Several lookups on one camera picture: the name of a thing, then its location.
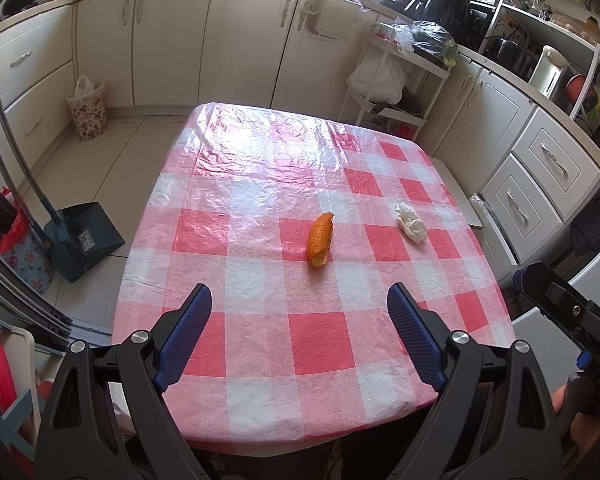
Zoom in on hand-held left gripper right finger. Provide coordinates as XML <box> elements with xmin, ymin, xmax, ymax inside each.
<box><xmin>386</xmin><ymin>281</ymin><xmax>563</xmax><ymax>480</ymax></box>

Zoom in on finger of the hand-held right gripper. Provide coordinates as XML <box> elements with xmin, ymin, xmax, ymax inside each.
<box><xmin>512</xmin><ymin>261</ymin><xmax>600</xmax><ymax>341</ymax></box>
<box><xmin>577</xmin><ymin>332</ymin><xmax>600</xmax><ymax>376</ymax></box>

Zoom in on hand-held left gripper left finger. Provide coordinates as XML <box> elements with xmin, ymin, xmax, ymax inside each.
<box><xmin>35</xmin><ymin>282</ymin><xmax>213</xmax><ymax>480</ymax></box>

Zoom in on white tissue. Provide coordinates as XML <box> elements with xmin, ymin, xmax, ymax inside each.
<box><xmin>395</xmin><ymin>201</ymin><xmax>428</xmax><ymax>245</ymax></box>

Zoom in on person's right hand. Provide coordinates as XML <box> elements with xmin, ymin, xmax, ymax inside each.
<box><xmin>554</xmin><ymin>388</ymin><xmax>600</xmax><ymax>445</ymax></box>

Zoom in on blue dustpan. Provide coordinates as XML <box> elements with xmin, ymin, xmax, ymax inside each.
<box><xmin>0</xmin><ymin>35</ymin><xmax>126</xmax><ymax>283</ymax></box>

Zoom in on white stool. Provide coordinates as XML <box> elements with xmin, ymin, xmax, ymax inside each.
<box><xmin>430</xmin><ymin>157</ymin><xmax>486</xmax><ymax>228</ymax></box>

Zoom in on white storage rack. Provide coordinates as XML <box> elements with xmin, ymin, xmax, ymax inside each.
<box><xmin>0</xmin><ymin>310</ymin><xmax>41</xmax><ymax>461</ymax></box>

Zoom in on floral bin with red bag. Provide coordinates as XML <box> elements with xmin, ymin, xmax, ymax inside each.
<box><xmin>0</xmin><ymin>185</ymin><xmax>56</xmax><ymax>297</ymax></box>

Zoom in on pink checkered tablecloth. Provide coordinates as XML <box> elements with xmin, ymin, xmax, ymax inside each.
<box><xmin>111</xmin><ymin>101</ymin><xmax>516</xmax><ymax>446</ymax></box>

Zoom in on red bowl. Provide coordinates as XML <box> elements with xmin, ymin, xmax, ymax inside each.
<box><xmin>565</xmin><ymin>74</ymin><xmax>597</xmax><ymax>113</ymax></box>

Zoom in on black frying pan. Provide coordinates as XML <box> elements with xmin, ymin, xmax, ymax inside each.
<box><xmin>370</xmin><ymin>87</ymin><xmax>423</xmax><ymax>116</ymax></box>

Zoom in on floral bin with white bag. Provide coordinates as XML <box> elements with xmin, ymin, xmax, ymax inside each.
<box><xmin>66</xmin><ymin>76</ymin><xmax>108</xmax><ymax>141</ymax></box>

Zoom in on black pot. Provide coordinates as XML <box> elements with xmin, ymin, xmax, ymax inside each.
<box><xmin>482</xmin><ymin>37</ymin><xmax>541</xmax><ymax>81</ymax></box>

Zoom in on white plastic bag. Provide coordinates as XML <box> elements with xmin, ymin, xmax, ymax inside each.
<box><xmin>348</xmin><ymin>52</ymin><xmax>407</xmax><ymax>106</ymax></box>

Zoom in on white trolley rack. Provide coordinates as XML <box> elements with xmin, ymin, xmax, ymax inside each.
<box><xmin>347</xmin><ymin>22</ymin><xmax>453</xmax><ymax>141</ymax></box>

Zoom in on white countertop shelf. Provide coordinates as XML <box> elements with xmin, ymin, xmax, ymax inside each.
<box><xmin>500</xmin><ymin>0</ymin><xmax>600</xmax><ymax>121</ymax></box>

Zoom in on white kitchen cabinets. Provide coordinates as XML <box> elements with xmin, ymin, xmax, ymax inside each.
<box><xmin>0</xmin><ymin>0</ymin><xmax>600</xmax><ymax>271</ymax></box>

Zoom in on black air fryer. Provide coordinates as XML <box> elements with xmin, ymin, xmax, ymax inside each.
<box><xmin>404</xmin><ymin>0</ymin><xmax>468</xmax><ymax>46</ymax></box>

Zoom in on white hanging door bin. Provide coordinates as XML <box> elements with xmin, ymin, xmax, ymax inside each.
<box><xmin>300</xmin><ymin>0</ymin><xmax>363</xmax><ymax>41</ymax></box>

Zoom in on long-handled broom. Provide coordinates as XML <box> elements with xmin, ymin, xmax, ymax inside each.
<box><xmin>0</xmin><ymin>45</ymin><xmax>46</xmax><ymax>211</ymax></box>

